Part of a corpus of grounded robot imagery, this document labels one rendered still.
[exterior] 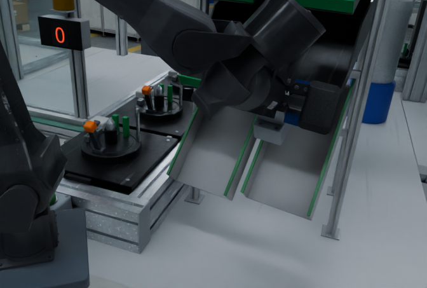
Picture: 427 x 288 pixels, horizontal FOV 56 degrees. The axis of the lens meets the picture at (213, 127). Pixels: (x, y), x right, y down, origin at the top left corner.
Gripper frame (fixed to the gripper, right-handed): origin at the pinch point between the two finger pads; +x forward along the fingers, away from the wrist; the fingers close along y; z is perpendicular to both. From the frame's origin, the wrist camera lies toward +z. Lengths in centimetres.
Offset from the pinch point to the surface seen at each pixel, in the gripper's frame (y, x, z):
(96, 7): 437, 402, 80
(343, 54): -3.3, 21.6, 11.9
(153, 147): 34.7, 26.3, -18.0
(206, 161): 15.8, 17.1, -15.2
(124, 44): 121, 110, 11
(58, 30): 63, 16, 3
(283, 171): 0.9, 20.1, -12.4
